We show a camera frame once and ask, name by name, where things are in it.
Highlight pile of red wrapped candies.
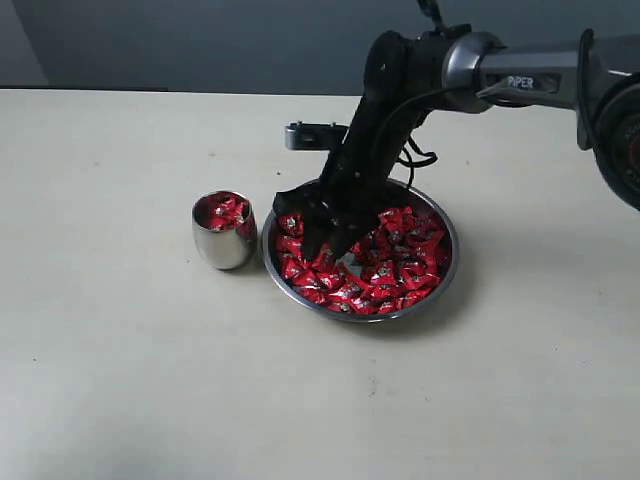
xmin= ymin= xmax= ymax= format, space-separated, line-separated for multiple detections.
xmin=273 ymin=205 xmax=453 ymax=317

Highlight small stainless steel cup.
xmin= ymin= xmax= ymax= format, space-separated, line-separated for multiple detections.
xmin=192 ymin=190 xmax=257 ymax=270

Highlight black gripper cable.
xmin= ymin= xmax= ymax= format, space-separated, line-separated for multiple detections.
xmin=372 ymin=87 xmax=481 ymax=189

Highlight round steel bowl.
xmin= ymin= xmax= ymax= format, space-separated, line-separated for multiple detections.
xmin=261 ymin=179 xmax=460 ymax=323

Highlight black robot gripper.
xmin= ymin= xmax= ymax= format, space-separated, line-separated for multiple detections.
xmin=272 ymin=30 xmax=450 ymax=260

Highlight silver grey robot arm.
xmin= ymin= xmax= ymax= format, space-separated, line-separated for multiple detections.
xmin=273 ymin=25 xmax=639 ymax=259

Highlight red candies inside cup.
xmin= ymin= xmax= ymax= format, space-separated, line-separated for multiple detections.
xmin=194 ymin=192 xmax=250 ymax=232

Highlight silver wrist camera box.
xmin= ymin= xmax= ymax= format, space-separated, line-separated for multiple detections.
xmin=285 ymin=121 xmax=349 ymax=151

